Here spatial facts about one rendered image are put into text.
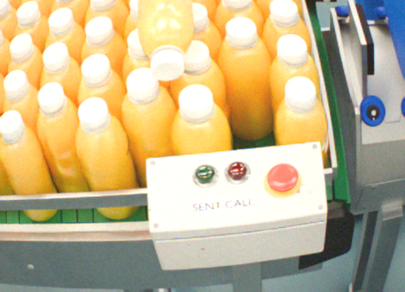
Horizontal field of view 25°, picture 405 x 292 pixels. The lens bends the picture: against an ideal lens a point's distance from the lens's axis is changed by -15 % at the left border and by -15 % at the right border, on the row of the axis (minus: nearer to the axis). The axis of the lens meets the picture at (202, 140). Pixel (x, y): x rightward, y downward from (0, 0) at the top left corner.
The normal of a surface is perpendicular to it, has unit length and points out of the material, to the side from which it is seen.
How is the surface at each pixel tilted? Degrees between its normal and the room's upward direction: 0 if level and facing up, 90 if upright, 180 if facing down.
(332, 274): 0
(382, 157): 70
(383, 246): 90
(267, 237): 90
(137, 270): 90
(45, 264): 90
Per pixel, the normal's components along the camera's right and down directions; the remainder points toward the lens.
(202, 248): 0.05, 0.81
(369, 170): 0.02, 0.57
